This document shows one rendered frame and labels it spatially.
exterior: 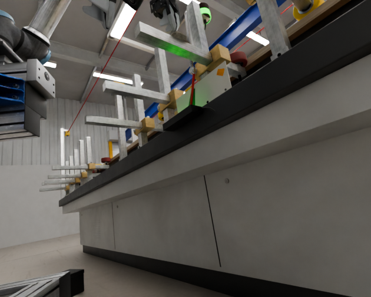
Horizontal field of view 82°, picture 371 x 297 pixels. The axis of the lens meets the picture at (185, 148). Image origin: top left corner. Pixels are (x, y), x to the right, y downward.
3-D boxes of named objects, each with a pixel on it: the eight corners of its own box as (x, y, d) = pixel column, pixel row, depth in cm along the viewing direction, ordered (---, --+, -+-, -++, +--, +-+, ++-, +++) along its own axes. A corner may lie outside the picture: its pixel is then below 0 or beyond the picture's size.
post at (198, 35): (216, 116, 67) (191, -3, 79) (208, 121, 70) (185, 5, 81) (224, 118, 69) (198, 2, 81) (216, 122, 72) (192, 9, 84)
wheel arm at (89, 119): (86, 123, 88) (86, 114, 89) (84, 126, 90) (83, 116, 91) (172, 131, 115) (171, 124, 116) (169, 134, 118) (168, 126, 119)
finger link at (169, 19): (164, 38, 77) (161, 17, 80) (177, 29, 75) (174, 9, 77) (158, 33, 75) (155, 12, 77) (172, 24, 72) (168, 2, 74)
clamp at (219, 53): (221, 56, 65) (218, 43, 66) (193, 79, 75) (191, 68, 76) (232, 62, 69) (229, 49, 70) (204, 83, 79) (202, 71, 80)
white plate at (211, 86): (231, 89, 61) (224, 60, 64) (178, 123, 81) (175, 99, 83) (232, 90, 62) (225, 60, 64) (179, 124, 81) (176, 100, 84)
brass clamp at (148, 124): (145, 126, 101) (143, 116, 102) (132, 135, 111) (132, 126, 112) (156, 128, 105) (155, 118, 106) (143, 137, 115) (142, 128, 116)
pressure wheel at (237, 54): (243, 75, 73) (236, 46, 76) (226, 86, 79) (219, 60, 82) (257, 80, 78) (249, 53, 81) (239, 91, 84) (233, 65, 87)
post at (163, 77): (172, 142, 85) (157, 43, 97) (167, 145, 88) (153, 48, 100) (179, 143, 88) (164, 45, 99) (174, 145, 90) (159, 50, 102)
